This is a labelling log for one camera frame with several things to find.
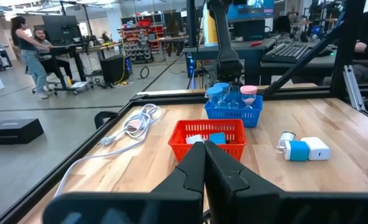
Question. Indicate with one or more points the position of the black hourglass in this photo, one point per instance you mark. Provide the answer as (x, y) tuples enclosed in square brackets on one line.
[(235, 95)]

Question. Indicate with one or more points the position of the teal box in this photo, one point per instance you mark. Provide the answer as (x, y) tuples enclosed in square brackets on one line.
[(217, 138)]

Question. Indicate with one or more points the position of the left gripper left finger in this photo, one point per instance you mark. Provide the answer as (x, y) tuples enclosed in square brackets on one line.
[(190, 174)]

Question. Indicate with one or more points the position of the black case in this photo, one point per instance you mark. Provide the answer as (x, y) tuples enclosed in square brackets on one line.
[(114, 69)]

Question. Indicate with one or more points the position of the pale lilac box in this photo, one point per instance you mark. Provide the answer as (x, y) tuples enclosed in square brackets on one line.
[(194, 139)]

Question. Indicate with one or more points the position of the red plastic basket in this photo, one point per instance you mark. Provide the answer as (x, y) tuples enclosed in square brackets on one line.
[(208, 152)]

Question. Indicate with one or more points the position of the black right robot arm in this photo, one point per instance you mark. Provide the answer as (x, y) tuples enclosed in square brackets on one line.
[(221, 25)]

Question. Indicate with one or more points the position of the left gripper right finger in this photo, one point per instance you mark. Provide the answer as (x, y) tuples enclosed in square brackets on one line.
[(233, 193)]

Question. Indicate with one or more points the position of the black floor box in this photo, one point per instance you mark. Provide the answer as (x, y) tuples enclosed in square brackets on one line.
[(12, 131)]

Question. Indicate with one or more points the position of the blue screen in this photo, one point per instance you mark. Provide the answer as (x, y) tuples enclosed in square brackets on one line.
[(249, 9)]

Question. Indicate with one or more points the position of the black standing desk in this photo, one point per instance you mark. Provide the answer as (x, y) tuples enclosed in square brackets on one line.
[(74, 59)]

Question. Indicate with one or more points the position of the blue plastic basket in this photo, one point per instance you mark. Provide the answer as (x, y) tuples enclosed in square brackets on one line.
[(233, 115)]

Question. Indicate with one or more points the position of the black monitor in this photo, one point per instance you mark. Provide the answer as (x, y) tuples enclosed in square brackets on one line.
[(60, 29)]

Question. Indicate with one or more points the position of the grey side desk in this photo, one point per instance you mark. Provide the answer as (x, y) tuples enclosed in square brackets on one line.
[(252, 53)]

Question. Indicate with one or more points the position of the black keyboard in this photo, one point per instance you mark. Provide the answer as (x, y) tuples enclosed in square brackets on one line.
[(284, 51)]

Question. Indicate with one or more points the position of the black aluminium table frame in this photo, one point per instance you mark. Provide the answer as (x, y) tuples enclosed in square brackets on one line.
[(78, 155)]

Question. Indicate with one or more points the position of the red crates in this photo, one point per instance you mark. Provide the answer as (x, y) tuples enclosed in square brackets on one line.
[(140, 34)]

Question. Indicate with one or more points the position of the blue hourglass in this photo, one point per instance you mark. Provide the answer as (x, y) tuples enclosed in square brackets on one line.
[(215, 92), (222, 85)]

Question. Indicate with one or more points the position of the white rounded box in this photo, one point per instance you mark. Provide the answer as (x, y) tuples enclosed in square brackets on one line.
[(317, 148)]

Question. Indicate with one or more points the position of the red pen-like tool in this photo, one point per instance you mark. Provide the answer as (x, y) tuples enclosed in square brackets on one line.
[(256, 43)]

